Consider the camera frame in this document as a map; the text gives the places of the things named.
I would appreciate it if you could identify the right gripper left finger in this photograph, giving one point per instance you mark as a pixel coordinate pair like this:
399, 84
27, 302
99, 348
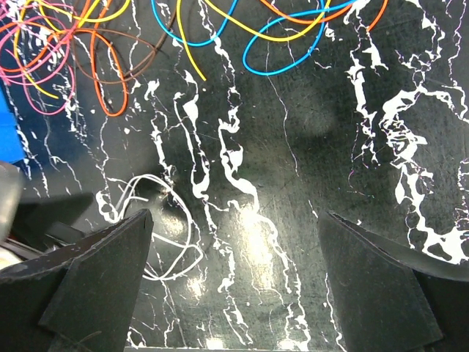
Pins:
80, 297

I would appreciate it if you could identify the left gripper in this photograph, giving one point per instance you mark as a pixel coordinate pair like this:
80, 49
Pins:
33, 226

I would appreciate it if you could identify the blue plastic bin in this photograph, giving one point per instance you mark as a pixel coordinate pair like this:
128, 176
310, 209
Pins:
10, 144

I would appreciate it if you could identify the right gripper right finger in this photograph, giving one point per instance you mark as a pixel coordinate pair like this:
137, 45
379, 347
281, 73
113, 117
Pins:
389, 297

